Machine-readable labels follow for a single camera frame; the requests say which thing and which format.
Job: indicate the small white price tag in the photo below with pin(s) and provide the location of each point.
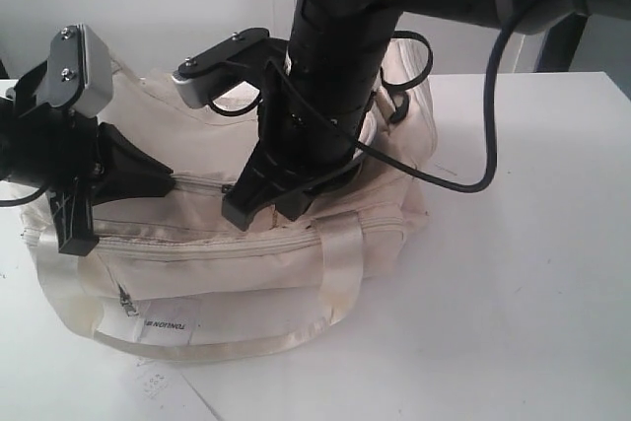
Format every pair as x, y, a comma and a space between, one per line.
156, 385

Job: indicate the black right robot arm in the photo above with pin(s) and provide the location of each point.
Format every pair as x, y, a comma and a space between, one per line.
342, 35

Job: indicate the white paper hang tag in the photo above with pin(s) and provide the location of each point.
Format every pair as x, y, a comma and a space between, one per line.
163, 322

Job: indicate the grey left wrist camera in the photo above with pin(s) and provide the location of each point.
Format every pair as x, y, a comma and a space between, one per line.
78, 72

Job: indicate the cream fabric duffel bag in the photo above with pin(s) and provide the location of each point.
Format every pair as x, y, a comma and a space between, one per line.
265, 290

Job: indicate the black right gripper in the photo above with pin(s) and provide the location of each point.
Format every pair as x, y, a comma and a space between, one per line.
308, 128

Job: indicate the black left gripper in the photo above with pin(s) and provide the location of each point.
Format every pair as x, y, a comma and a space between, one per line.
59, 149

